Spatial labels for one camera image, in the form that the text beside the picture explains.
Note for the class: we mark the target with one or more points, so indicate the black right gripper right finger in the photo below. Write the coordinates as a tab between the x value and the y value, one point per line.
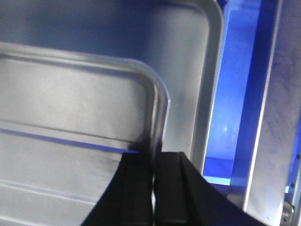
185	198

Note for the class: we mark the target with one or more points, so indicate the large grey plastic tray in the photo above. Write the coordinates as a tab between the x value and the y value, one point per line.
179	39

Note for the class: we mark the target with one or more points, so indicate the blue bin lower right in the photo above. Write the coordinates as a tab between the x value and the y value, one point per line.
240	18

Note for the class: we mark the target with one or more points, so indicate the right steel divider rail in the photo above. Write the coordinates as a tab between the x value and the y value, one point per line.
271	113

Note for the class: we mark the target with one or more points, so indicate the silver ribbed metal tray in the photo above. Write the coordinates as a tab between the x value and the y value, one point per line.
66	120

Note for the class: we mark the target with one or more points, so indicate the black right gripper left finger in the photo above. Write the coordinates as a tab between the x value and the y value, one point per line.
127	199

